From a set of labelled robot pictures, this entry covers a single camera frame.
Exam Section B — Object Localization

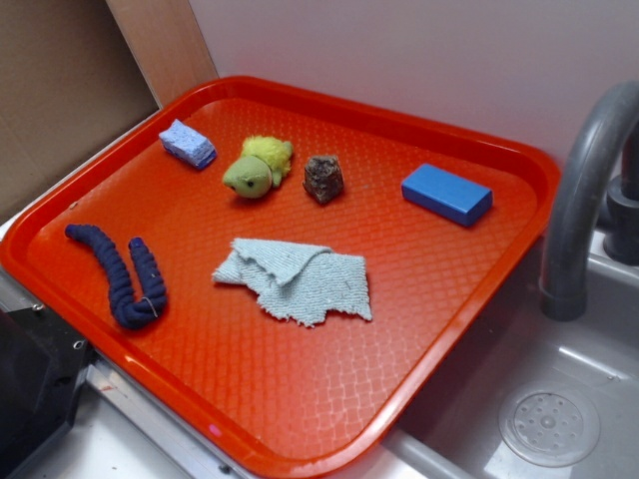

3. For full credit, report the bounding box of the dark blue fabric rope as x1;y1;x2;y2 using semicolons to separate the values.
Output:
64;223;169;331

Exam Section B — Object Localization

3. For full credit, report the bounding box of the dark grey faucet handle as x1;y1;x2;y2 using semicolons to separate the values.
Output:
603;127;638;266

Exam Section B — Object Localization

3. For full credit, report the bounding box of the blue rectangular block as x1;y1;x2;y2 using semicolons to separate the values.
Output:
400;165;493;228

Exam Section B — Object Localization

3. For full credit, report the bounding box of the brown cardboard panel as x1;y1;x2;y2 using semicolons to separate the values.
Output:
1;1;217;221

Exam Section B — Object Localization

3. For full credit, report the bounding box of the light blue sponge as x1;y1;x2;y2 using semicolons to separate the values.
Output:
159;120;218;171

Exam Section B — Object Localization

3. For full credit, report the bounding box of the light blue cloth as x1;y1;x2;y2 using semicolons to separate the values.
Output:
212;239;372;328

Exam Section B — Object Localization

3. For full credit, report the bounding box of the brown rock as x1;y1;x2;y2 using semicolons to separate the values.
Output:
303;155;344;205

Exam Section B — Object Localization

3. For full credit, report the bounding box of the orange plastic tray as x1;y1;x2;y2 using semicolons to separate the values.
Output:
1;77;560;478

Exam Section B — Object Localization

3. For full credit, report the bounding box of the grey curved faucet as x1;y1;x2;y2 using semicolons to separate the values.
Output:
539;81;638;321

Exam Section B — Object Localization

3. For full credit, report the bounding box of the clear sink drain cover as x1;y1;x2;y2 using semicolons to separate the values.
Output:
498;382;600;468

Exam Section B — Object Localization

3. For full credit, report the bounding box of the grey plastic sink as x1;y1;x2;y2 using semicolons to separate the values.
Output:
383;227;639;479

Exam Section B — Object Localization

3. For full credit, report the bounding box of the green yellow plush toy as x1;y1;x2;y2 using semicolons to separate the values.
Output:
223;136;294;200

